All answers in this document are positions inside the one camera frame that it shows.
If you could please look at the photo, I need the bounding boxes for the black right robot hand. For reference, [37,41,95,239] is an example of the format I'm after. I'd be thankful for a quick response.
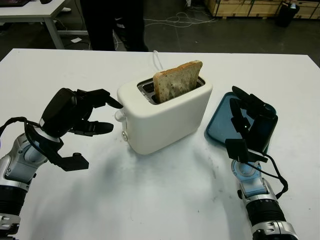
[229,85,279,154]

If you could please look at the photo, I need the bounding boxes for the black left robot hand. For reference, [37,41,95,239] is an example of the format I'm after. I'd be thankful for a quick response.
[39,87,125,145]

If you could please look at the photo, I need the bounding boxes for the white toaster lever knob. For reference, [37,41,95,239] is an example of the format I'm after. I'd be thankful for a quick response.
[114,109,127,123]

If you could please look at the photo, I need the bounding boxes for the slice of brown bread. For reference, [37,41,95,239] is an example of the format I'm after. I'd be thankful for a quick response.
[152,59,203,104]

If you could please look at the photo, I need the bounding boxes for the dark blue plastic tray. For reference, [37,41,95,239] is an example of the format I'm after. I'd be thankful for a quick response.
[204,91,279,153]

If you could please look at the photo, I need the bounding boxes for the cream two-slot toaster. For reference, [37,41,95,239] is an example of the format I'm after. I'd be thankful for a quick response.
[116,74,214,156]

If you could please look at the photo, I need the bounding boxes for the person in black trousers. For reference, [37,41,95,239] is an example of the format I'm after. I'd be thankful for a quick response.
[80,0,150,53]

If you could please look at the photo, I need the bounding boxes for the white office desk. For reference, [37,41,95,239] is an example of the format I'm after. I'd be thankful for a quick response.
[0,0,91,50]

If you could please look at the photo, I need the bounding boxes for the black waste bin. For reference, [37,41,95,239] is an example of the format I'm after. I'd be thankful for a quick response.
[274,1,301,28]

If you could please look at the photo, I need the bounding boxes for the wooden crates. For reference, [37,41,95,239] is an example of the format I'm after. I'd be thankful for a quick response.
[203,0,320,20]

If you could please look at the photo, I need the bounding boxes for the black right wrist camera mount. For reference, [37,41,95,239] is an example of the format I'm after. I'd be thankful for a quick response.
[224,138,268,163]

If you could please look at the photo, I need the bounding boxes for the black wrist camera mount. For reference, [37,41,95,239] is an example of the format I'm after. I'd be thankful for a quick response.
[224,138,268,163]
[32,129,90,173]

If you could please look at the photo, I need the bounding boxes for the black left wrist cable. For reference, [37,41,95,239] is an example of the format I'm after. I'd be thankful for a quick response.
[0,116,48,161]

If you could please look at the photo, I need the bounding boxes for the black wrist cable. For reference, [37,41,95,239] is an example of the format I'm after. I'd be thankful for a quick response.
[243,153,289,198]
[0,116,48,161]

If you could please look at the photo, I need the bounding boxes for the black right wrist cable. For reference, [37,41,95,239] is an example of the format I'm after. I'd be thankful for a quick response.
[243,153,289,198]

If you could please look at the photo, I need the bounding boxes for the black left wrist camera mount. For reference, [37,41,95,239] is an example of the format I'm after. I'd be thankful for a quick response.
[32,129,90,173]

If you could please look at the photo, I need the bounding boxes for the white toaster power cord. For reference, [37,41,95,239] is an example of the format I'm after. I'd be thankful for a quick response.
[151,50,163,71]

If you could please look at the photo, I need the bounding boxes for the white cable on floor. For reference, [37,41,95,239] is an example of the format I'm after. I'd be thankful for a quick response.
[112,12,217,51]

